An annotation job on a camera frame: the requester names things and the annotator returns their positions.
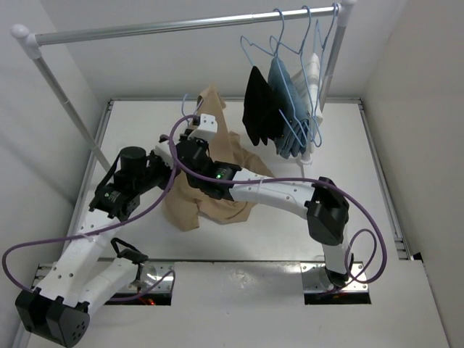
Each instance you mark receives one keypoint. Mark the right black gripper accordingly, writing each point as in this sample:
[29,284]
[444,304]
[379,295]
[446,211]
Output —
[197,141]

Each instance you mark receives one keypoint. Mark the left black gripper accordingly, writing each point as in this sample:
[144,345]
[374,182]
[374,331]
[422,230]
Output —
[168,171]

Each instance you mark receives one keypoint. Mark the beige t shirt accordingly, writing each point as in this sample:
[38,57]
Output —
[183,204]

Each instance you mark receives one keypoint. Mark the light blue wire hanger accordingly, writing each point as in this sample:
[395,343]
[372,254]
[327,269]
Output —
[190,105]

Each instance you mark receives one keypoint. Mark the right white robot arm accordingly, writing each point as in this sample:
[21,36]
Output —
[325,210]

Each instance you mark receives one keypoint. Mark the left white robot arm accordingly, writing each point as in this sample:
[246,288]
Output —
[60,306]

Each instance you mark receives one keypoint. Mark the blue hanger with black garment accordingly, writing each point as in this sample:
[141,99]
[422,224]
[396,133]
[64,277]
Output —
[247,45]

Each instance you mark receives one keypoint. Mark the blue hanger with white garment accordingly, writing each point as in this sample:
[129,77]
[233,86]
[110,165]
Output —
[319,45]

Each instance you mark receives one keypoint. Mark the black hanging garment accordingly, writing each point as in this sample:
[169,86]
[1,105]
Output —
[261,118]

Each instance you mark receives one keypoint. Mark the blue denim hanging garment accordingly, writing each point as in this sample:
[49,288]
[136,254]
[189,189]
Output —
[292,111]

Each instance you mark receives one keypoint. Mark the white hanging garment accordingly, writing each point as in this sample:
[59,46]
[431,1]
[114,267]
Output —
[301,80]

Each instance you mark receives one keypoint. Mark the white and silver clothes rack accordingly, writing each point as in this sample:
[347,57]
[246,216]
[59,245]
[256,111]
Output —
[31,44]

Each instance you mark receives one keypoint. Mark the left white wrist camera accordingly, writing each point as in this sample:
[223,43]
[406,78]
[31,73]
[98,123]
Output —
[167,153]

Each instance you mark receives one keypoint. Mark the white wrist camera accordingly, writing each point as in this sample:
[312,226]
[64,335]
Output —
[167,153]
[203,126]

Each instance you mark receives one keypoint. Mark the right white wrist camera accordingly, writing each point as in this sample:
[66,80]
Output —
[203,126]

